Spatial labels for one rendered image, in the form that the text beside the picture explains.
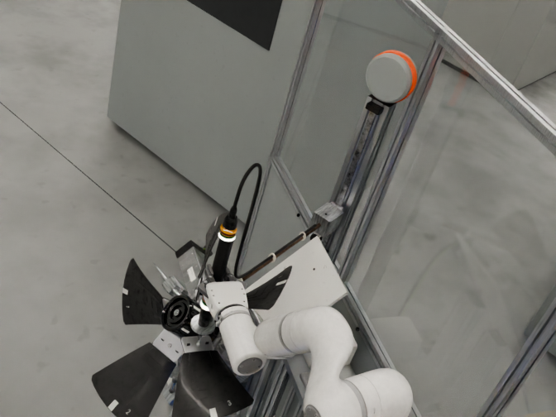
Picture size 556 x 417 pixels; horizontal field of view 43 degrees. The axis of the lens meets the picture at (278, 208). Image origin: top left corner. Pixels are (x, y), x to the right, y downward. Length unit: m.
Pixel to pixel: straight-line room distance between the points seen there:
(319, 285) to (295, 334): 0.78
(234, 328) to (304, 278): 0.58
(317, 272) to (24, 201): 2.53
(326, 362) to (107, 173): 3.51
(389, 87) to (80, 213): 2.57
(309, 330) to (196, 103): 3.16
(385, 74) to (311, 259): 0.63
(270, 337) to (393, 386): 0.30
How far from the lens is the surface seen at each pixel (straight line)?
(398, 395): 1.39
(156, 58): 4.63
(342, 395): 1.32
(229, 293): 1.82
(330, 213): 2.39
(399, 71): 2.19
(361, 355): 2.66
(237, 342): 1.70
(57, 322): 3.72
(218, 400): 1.98
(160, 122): 4.75
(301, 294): 2.24
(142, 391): 2.21
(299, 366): 2.58
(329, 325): 1.38
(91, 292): 3.88
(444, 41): 2.23
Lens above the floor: 2.73
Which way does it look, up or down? 35 degrees down
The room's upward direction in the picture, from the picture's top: 17 degrees clockwise
